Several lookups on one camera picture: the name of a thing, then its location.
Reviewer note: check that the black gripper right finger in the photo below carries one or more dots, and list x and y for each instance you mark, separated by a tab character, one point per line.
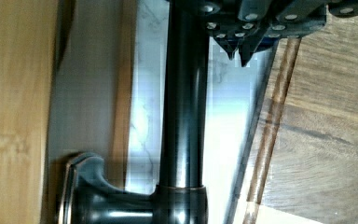
276	19

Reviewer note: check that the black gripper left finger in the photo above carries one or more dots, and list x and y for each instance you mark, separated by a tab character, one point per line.
220	20

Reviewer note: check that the wooden cutting board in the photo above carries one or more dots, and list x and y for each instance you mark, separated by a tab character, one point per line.
303	167

